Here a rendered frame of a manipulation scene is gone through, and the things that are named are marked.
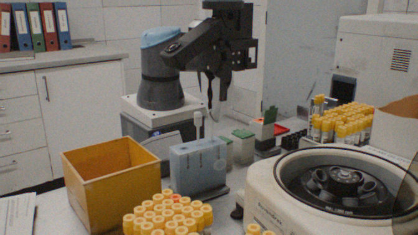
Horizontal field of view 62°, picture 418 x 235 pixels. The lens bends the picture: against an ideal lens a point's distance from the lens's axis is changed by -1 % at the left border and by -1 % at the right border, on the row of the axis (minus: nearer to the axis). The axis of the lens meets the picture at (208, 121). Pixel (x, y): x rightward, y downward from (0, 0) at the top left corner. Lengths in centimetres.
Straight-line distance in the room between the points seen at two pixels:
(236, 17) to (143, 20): 253
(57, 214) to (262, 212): 37
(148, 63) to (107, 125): 146
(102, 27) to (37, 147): 113
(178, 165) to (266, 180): 18
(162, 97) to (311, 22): 190
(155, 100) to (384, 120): 61
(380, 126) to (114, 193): 52
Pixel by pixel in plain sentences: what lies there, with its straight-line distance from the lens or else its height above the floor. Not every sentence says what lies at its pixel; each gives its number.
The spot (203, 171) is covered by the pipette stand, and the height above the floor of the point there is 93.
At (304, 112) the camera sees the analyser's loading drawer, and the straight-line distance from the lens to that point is 102.
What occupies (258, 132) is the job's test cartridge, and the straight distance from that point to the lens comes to 83.
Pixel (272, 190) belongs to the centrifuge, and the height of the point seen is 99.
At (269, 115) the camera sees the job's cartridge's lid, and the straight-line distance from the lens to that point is 81.
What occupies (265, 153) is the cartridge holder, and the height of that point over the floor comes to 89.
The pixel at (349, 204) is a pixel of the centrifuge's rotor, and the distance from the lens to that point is 50.
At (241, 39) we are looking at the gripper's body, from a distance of 61.
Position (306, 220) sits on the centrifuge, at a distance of 44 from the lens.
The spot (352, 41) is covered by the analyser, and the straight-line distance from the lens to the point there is 111.
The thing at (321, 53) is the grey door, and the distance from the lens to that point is 272.
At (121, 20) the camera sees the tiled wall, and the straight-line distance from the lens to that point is 304.
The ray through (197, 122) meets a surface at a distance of 62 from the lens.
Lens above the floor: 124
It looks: 20 degrees down
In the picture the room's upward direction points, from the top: straight up
